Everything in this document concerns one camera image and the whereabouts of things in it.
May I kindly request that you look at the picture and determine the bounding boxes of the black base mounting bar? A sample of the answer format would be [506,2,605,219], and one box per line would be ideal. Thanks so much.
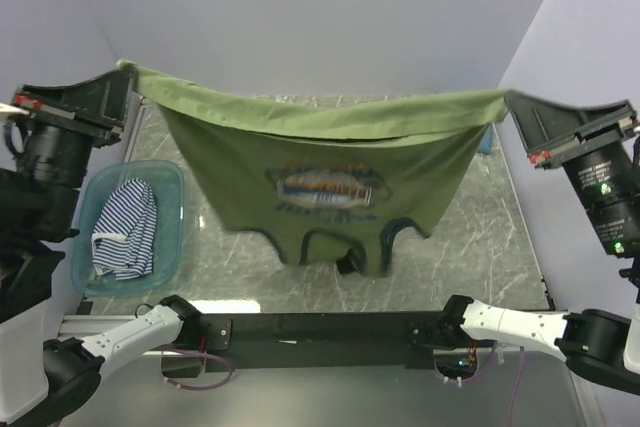
[161,311,491,369]

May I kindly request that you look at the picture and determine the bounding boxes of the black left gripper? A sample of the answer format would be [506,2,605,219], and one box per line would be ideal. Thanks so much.
[12,60,140,232]

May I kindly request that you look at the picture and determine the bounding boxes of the olive green tank top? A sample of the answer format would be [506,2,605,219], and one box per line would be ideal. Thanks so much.
[118,60,508,277]

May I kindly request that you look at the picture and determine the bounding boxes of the translucent teal laundry basket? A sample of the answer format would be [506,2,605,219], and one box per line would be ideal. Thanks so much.
[71,160,184,297]

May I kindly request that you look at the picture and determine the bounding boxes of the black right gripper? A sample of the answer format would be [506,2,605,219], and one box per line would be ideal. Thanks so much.
[494,84,640,247]

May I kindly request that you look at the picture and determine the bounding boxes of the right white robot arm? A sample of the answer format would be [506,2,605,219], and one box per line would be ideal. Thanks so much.
[438,91,639,394]

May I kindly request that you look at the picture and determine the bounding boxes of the aluminium frame rail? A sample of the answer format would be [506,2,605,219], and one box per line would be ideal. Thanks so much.
[54,310,582,357]

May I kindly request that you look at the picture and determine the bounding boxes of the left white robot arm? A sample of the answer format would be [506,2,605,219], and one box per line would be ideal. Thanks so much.
[1,66,200,426]

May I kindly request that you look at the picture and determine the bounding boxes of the blue white striped tank top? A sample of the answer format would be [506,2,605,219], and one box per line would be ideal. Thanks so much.
[91,178,158,281]

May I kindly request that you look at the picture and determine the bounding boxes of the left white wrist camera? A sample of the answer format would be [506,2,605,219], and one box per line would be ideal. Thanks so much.
[0,103,29,121]

